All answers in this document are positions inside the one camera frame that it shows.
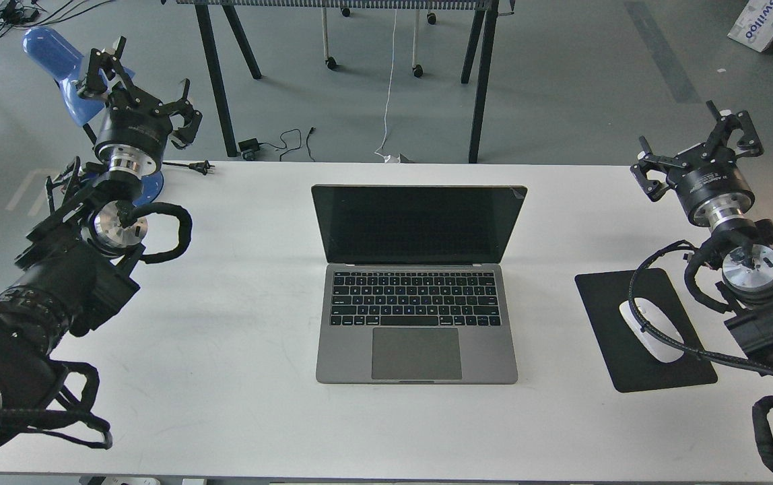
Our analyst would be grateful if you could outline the blue plastic chair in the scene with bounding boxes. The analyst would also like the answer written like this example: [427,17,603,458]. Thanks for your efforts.
[22,27,164,207]

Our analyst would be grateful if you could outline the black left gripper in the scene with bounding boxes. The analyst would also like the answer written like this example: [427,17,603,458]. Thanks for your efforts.
[77,37,203,175]

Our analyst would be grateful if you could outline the cardboard box with print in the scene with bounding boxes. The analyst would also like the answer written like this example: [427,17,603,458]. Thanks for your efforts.
[727,0,773,53]

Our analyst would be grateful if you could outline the white hanging cable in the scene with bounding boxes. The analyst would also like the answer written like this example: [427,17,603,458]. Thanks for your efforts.
[374,8,402,164]

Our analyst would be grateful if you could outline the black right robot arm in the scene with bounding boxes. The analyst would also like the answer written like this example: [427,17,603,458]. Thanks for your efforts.
[626,101,773,473]

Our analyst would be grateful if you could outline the white rolling stand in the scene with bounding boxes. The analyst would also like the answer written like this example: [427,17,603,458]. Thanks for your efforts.
[321,7,438,78]

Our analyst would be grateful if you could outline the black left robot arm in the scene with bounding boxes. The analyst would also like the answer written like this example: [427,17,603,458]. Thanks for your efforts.
[0,28,202,449]

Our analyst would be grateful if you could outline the grey open laptop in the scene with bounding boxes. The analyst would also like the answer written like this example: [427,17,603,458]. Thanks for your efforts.
[310,185,528,385]

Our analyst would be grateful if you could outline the black power adapter cable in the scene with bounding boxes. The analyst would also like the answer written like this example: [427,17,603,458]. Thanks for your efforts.
[238,127,316,162]

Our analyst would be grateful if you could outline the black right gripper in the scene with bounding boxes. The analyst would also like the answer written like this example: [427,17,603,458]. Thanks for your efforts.
[632,100,764,227]

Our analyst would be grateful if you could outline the black floor cables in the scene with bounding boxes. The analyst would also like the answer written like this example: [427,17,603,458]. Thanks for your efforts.
[0,0,114,65]

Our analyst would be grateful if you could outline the black-legged background table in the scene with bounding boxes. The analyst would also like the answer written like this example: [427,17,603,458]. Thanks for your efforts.
[154,1,521,164]

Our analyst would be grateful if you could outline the black power plug cable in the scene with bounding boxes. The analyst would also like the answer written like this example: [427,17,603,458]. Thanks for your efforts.
[162,160,216,176]

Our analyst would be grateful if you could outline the black mouse pad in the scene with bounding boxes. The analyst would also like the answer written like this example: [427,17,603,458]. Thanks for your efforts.
[574,268,718,393]

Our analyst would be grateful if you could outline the white computer mouse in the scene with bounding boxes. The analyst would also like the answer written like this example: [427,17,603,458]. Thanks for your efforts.
[619,297,685,364]

